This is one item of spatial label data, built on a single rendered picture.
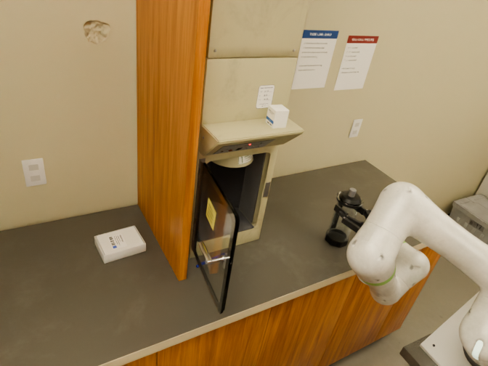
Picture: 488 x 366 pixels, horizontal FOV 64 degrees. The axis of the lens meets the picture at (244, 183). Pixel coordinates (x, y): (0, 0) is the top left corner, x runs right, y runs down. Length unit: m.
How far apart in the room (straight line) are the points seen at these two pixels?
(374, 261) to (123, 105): 1.07
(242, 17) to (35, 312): 1.09
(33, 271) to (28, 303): 0.14
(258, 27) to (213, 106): 0.26
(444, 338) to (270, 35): 1.12
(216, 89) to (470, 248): 0.83
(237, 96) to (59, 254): 0.87
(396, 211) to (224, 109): 0.58
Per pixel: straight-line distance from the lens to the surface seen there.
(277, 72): 1.29
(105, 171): 1.71
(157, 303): 1.40
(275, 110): 1.24
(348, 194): 1.65
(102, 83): 1.54
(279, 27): 1.24
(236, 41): 1.18
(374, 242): 1.05
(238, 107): 1.26
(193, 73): 1.04
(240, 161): 1.39
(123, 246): 1.54
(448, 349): 1.52
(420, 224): 1.12
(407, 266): 1.48
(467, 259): 1.22
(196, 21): 1.02
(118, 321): 1.37
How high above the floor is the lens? 2.02
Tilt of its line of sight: 33 degrees down
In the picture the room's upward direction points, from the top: 10 degrees clockwise
